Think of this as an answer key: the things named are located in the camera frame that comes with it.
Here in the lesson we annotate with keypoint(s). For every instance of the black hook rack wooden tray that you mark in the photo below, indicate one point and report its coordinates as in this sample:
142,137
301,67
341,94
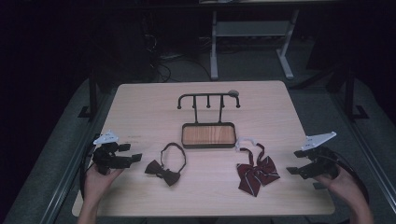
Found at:
208,135

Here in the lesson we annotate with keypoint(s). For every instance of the dark bow tie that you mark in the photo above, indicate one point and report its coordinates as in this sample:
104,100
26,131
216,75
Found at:
165,174

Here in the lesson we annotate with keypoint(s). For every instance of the grey round pad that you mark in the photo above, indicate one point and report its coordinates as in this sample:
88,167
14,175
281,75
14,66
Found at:
233,92

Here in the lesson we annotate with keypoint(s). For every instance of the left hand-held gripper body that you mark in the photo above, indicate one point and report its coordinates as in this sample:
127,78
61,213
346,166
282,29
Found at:
106,158

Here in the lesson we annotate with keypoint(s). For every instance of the dark tape piece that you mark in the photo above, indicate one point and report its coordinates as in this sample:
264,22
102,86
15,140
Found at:
319,186

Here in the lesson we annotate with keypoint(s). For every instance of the person's right hand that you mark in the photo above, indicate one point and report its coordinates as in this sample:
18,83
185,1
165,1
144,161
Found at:
341,186

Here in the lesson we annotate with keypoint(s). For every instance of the white metal desk frame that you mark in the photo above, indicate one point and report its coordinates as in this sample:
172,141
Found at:
249,28

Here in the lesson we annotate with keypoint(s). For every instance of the black metal stand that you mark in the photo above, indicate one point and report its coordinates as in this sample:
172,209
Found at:
350,96
92,96

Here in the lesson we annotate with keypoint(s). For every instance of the person's left hand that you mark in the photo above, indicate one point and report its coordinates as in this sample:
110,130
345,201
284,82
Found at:
98,183

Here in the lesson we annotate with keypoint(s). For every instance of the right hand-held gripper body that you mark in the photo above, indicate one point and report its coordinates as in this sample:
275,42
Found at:
320,161

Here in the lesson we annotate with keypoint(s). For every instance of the red striped bow tie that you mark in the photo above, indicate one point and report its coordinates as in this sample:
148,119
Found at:
255,178

